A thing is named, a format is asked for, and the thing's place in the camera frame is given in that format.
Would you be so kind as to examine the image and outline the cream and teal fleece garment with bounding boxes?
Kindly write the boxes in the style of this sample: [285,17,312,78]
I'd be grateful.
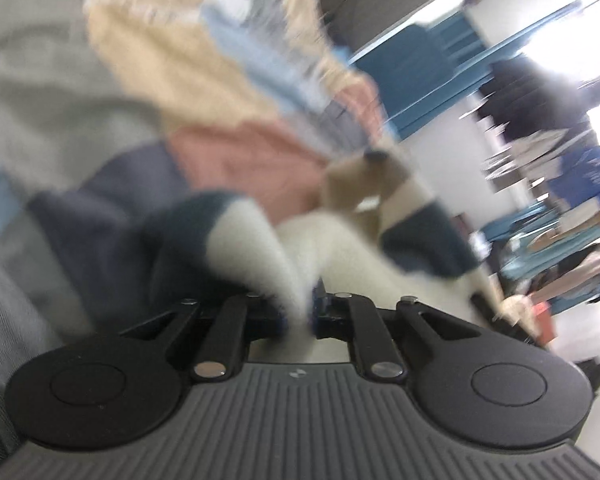
[30,150,538,356]

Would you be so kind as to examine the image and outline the dark hanging clothes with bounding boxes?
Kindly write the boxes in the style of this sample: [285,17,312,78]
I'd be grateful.
[476,55,600,142]

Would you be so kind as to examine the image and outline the patchwork pastel bed quilt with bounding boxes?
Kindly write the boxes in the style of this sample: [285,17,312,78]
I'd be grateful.
[0,0,412,241]

